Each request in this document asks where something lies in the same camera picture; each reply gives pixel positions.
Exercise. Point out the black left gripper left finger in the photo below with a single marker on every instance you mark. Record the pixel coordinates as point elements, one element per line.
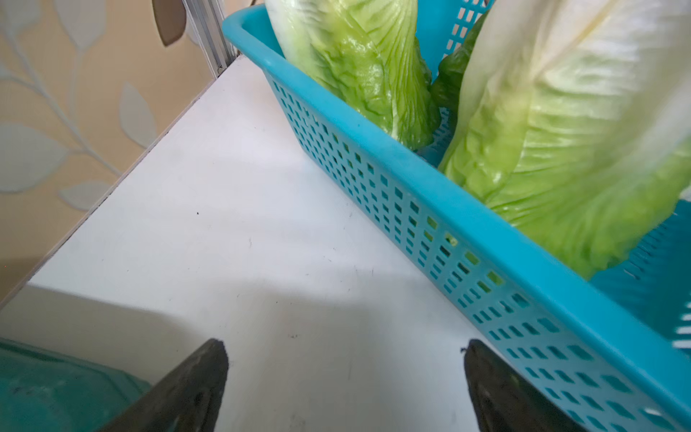
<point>187,399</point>

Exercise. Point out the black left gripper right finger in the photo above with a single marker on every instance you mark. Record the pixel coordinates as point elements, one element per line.
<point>504,401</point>

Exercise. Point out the large chinese cabbage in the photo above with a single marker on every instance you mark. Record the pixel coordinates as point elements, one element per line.
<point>574,123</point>

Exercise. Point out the small chinese cabbage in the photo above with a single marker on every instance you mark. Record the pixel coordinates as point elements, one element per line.
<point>367,54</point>

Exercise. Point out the teal perforated plastic basket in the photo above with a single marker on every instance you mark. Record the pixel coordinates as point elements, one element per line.
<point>612,353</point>

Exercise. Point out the dark green vegetable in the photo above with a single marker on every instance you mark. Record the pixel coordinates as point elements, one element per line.
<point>445,90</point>

